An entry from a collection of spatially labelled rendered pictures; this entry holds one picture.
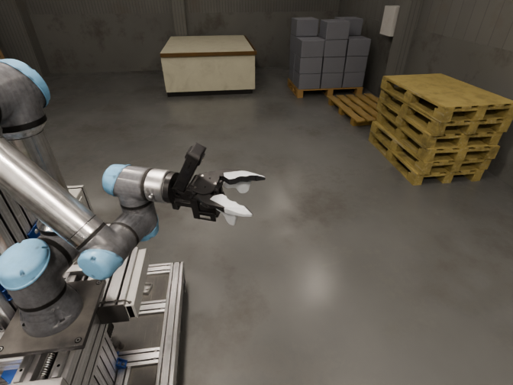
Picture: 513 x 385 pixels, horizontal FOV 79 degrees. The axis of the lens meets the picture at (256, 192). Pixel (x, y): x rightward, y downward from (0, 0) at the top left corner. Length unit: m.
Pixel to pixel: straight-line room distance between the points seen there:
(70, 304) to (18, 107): 0.53
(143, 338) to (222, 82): 5.40
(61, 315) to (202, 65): 5.93
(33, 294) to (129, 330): 1.27
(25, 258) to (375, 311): 2.14
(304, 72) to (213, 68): 1.78
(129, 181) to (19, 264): 0.35
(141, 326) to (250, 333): 0.70
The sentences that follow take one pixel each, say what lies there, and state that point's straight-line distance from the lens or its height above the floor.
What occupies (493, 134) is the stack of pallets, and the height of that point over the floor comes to 0.60.
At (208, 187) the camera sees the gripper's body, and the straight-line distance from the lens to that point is 0.66.
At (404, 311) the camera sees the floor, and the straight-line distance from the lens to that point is 2.60.
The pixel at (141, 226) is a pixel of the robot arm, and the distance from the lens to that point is 0.77.
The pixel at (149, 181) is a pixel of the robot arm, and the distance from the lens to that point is 0.71.
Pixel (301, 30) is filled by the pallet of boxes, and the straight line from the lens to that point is 6.81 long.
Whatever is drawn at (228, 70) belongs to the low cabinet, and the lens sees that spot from 6.64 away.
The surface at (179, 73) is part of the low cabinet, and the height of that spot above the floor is 0.45.
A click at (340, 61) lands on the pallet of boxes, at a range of 6.68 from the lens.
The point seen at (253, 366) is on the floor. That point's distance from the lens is 2.18.
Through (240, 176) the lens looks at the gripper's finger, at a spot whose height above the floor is 1.59.
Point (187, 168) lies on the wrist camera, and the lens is 0.64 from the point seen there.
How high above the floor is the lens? 1.94
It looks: 34 degrees down
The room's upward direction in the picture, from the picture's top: straight up
